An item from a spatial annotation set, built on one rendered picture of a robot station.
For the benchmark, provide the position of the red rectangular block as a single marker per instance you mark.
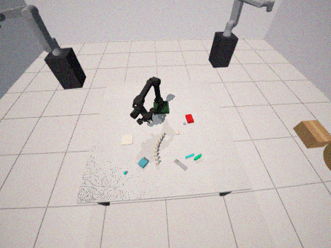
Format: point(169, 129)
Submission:
point(189, 118)

